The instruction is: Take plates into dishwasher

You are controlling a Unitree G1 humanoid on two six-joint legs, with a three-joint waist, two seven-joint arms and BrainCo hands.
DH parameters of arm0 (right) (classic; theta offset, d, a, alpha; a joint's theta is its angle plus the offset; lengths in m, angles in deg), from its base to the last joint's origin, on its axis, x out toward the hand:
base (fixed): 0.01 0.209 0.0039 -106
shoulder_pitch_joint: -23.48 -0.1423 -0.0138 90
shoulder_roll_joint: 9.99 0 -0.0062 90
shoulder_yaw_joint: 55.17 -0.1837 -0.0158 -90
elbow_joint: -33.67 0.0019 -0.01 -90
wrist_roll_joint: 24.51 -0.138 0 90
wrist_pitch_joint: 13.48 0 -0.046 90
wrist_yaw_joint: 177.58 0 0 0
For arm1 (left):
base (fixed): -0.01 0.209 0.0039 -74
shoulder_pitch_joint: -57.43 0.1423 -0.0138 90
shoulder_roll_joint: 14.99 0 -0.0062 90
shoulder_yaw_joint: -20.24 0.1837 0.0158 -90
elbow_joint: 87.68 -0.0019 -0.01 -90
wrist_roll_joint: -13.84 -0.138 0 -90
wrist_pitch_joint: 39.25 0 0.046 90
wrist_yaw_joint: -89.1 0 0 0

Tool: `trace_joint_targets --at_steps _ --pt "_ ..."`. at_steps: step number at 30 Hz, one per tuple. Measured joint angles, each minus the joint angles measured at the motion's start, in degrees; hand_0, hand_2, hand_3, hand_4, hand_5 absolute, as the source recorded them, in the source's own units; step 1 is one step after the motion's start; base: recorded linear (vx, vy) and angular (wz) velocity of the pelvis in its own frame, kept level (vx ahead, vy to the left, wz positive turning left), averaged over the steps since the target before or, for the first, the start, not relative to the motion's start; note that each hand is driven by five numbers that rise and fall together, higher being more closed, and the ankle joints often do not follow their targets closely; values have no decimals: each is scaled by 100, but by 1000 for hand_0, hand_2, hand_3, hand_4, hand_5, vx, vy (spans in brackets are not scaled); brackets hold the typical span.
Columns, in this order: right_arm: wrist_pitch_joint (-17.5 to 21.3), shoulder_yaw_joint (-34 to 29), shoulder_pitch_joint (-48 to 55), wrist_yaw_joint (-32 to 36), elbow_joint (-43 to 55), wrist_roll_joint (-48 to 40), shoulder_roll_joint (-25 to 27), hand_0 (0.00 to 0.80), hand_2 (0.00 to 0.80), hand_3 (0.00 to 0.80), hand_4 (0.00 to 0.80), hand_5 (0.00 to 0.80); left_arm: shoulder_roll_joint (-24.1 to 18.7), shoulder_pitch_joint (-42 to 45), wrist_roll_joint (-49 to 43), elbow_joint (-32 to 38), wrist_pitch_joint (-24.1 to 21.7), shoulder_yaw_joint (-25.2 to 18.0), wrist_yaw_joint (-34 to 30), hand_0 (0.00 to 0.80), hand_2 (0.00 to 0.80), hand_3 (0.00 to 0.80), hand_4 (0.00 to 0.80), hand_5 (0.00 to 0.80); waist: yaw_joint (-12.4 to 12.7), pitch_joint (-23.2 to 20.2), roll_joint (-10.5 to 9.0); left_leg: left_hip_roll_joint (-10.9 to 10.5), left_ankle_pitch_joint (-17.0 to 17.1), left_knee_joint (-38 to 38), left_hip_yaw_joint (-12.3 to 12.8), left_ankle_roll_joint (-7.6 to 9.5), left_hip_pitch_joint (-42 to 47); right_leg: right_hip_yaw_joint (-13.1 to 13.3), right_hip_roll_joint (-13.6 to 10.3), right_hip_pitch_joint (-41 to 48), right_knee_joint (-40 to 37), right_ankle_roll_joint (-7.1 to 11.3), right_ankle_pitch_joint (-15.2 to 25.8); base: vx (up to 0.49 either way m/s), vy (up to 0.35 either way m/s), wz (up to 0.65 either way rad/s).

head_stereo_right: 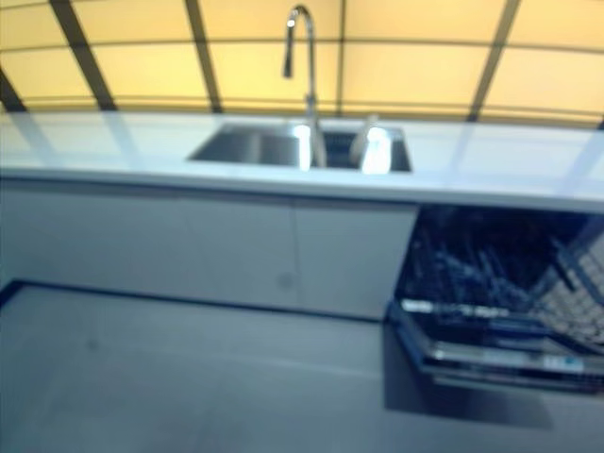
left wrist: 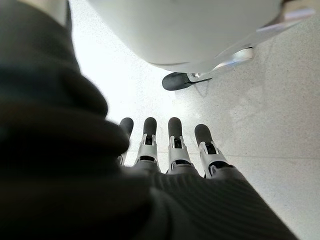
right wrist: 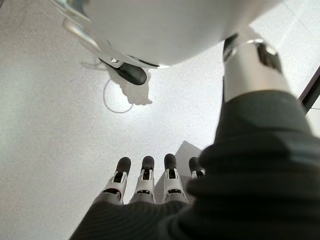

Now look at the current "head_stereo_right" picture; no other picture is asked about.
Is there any white kitchen countertop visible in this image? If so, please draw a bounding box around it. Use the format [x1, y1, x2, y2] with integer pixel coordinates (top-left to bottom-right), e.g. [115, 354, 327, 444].
[0, 110, 604, 213]

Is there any chrome gooseneck kitchen faucet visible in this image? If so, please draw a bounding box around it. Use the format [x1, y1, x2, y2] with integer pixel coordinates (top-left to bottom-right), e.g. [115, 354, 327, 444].
[281, 4, 327, 168]

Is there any open dishwasher with racks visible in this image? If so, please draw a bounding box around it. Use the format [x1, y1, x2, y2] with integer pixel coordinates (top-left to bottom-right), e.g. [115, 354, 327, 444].
[400, 204, 604, 331]

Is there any white cabinet door wide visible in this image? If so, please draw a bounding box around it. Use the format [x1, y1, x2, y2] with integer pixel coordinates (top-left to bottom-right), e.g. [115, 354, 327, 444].
[0, 186, 299, 308]

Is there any dishwasher lower rack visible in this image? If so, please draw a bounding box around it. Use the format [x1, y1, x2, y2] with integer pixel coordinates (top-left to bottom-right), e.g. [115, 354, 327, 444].
[401, 235, 604, 341]

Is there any white cabinet door narrow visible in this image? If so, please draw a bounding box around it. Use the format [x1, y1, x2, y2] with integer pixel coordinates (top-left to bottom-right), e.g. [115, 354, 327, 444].
[292, 200, 419, 322]

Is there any open dishwasher door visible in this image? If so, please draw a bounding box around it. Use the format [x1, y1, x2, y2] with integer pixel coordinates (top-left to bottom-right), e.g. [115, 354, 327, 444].
[387, 297, 604, 394]

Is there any stainless steel sink basin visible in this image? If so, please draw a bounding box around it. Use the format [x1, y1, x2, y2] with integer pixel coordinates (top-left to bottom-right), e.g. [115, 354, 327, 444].
[186, 121, 414, 175]

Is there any white plate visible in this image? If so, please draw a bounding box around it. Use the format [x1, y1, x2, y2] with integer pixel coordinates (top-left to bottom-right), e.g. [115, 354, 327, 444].
[349, 114, 394, 174]

